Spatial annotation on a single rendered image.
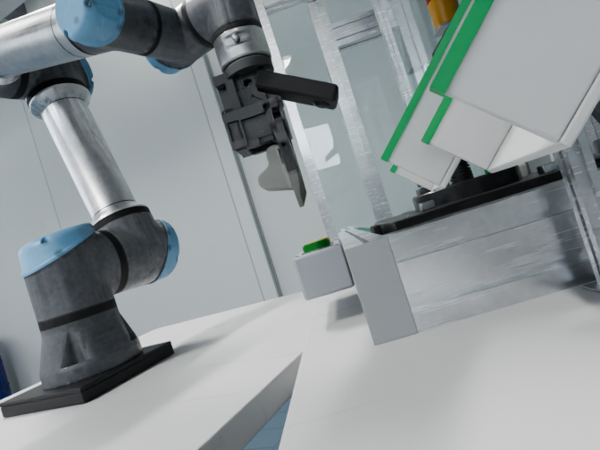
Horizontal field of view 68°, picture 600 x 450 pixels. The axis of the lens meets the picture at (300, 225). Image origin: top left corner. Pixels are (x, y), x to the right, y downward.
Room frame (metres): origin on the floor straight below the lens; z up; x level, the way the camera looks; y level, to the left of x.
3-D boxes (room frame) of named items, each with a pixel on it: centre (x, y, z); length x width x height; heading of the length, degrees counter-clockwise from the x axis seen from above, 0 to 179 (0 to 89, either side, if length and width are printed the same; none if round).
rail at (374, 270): (0.89, -0.10, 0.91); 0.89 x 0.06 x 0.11; 176
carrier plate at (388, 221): (0.60, -0.23, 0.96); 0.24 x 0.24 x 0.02; 86
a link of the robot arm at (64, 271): (0.73, 0.38, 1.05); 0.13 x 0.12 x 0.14; 147
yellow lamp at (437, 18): (0.78, -0.36, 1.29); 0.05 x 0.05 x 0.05
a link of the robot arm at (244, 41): (0.63, 0.00, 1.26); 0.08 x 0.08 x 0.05
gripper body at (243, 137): (0.63, 0.01, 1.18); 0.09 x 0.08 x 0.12; 86
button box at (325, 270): (0.70, -0.02, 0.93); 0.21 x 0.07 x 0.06; 176
